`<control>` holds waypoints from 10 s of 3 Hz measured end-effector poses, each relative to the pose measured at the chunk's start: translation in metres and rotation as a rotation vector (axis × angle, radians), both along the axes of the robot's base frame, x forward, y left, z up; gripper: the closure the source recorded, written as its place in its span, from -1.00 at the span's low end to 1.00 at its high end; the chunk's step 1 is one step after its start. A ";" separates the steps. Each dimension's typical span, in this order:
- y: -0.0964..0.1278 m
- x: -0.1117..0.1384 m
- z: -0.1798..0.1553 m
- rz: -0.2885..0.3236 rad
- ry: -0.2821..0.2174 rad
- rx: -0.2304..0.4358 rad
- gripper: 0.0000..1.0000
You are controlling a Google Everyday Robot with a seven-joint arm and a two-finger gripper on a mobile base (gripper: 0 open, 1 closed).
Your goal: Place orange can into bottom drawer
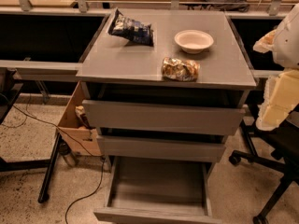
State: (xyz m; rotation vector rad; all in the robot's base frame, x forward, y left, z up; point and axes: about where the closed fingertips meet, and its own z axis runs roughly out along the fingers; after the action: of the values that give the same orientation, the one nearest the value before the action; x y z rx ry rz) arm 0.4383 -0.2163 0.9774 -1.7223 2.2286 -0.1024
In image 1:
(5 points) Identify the black table leg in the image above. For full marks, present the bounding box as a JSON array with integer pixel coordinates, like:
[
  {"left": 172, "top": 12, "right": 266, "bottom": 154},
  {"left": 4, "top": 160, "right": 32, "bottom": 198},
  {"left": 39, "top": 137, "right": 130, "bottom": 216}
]
[{"left": 37, "top": 134, "right": 61, "bottom": 203}]

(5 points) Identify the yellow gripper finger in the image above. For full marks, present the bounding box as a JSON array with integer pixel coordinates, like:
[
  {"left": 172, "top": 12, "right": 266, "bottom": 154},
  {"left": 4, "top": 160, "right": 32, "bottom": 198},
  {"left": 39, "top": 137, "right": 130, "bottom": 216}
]
[{"left": 256, "top": 69, "right": 299, "bottom": 132}]

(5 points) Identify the grey middle drawer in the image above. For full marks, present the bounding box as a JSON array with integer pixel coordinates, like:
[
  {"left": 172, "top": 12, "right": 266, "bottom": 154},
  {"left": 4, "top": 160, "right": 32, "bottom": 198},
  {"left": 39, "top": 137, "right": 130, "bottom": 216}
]
[{"left": 97, "top": 135, "right": 225, "bottom": 162}]

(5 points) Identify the grey drawer cabinet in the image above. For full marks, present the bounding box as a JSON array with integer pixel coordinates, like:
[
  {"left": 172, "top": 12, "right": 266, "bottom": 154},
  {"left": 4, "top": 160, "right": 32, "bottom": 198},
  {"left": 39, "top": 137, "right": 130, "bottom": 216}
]
[{"left": 76, "top": 7, "right": 258, "bottom": 173}]

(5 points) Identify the metal bottle on floor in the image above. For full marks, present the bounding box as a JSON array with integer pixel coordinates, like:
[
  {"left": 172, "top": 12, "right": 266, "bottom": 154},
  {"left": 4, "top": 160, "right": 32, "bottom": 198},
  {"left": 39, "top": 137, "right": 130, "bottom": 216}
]
[{"left": 59, "top": 142, "right": 78, "bottom": 167}]

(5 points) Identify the black floor cable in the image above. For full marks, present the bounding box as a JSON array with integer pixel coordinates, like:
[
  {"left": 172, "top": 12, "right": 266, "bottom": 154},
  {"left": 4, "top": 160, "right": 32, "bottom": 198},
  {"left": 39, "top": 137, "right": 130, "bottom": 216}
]
[{"left": 0, "top": 91, "right": 106, "bottom": 224}]

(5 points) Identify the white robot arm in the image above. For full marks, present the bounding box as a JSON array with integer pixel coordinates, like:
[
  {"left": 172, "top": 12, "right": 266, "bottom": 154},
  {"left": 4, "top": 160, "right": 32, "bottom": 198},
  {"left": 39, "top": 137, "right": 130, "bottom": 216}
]
[{"left": 253, "top": 5, "right": 299, "bottom": 131}]

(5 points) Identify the grey top drawer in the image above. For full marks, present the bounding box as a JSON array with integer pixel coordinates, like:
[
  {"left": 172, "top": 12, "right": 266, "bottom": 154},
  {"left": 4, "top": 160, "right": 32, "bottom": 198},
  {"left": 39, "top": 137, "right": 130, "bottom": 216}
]
[{"left": 82, "top": 100, "right": 245, "bottom": 135}]

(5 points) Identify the grey open bottom drawer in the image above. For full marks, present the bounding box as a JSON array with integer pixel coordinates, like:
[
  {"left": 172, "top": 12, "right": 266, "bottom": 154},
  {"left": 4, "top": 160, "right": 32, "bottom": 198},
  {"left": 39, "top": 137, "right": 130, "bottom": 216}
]
[{"left": 94, "top": 157, "right": 222, "bottom": 224}]

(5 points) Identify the white bowl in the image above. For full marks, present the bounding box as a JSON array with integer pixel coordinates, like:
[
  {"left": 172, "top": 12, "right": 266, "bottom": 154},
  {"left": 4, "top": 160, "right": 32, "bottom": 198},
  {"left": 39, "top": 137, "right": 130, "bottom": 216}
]
[{"left": 175, "top": 30, "right": 214, "bottom": 54}]

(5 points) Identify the blue chip bag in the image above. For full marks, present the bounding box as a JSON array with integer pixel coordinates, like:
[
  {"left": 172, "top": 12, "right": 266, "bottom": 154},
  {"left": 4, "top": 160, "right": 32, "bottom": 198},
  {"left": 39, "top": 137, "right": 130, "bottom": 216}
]
[{"left": 108, "top": 9, "right": 154, "bottom": 47}]

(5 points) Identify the cardboard box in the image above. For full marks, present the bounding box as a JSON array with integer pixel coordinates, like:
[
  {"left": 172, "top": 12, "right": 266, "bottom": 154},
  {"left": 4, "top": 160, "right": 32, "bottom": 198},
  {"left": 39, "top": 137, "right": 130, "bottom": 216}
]
[{"left": 58, "top": 83, "right": 101, "bottom": 156}]

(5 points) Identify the black office chair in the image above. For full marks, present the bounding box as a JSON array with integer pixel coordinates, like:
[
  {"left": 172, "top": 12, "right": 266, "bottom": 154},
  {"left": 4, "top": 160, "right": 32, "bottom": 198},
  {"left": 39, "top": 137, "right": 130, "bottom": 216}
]
[{"left": 229, "top": 105, "right": 299, "bottom": 224}]

